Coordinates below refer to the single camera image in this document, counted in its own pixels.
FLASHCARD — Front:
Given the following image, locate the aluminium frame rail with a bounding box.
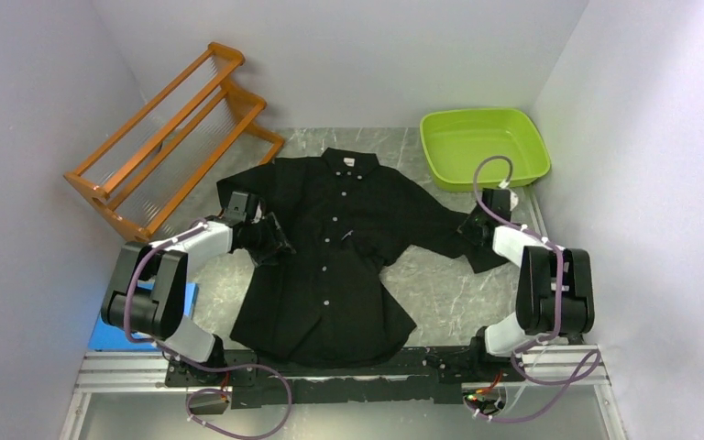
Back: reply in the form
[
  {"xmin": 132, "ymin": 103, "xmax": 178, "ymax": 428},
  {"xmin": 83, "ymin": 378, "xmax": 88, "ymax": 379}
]
[{"xmin": 60, "ymin": 345, "xmax": 594, "ymax": 439}]

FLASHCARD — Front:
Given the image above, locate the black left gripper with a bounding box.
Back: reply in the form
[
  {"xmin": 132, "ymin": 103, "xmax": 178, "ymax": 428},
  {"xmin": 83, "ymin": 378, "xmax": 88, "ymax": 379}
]
[{"xmin": 246, "ymin": 213, "xmax": 295, "ymax": 268}]

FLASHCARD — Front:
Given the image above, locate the green plastic basin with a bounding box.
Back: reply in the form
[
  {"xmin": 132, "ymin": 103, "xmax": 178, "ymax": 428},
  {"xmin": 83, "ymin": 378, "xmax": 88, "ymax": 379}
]
[{"xmin": 420, "ymin": 107, "xmax": 552, "ymax": 193}]

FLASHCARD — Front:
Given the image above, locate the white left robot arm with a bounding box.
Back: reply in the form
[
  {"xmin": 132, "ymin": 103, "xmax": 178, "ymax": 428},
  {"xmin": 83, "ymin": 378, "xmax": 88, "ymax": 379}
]
[{"xmin": 100, "ymin": 192, "xmax": 294, "ymax": 385}]

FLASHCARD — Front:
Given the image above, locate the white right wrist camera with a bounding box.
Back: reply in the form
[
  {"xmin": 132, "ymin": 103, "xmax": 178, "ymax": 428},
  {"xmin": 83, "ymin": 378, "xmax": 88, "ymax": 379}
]
[{"xmin": 499, "ymin": 181, "xmax": 520, "ymax": 212}]

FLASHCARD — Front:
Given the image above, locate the orange wooden rack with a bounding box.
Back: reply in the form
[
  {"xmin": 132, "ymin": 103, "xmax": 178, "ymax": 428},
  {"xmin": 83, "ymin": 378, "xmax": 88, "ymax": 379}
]
[{"xmin": 63, "ymin": 42, "xmax": 285, "ymax": 241}]

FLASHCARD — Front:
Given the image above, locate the blue round brooch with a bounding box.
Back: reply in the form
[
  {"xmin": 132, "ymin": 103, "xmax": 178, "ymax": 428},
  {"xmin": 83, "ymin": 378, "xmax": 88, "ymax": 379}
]
[{"xmin": 339, "ymin": 229, "xmax": 354, "ymax": 242}]

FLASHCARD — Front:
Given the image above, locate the black button shirt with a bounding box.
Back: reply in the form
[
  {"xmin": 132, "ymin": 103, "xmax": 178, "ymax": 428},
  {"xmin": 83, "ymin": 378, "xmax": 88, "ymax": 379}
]
[{"xmin": 216, "ymin": 148, "xmax": 504, "ymax": 368}]

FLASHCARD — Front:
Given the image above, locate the blue foam pad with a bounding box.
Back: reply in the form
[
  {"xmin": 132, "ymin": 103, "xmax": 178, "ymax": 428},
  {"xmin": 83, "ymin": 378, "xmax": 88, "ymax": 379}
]
[{"xmin": 88, "ymin": 282, "xmax": 199, "ymax": 352}]

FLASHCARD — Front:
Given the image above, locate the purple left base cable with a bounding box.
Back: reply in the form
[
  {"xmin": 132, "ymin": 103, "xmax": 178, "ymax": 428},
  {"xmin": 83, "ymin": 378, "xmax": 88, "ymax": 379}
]
[{"xmin": 166, "ymin": 361, "xmax": 294, "ymax": 440}]

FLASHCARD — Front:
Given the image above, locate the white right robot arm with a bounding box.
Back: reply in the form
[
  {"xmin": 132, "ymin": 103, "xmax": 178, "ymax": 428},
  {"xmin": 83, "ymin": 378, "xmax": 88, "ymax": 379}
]
[{"xmin": 458, "ymin": 189, "xmax": 595, "ymax": 380}]

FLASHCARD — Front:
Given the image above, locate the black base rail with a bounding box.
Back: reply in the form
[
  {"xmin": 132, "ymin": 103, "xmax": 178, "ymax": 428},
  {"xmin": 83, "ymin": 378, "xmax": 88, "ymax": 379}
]
[{"xmin": 164, "ymin": 345, "xmax": 526, "ymax": 409}]

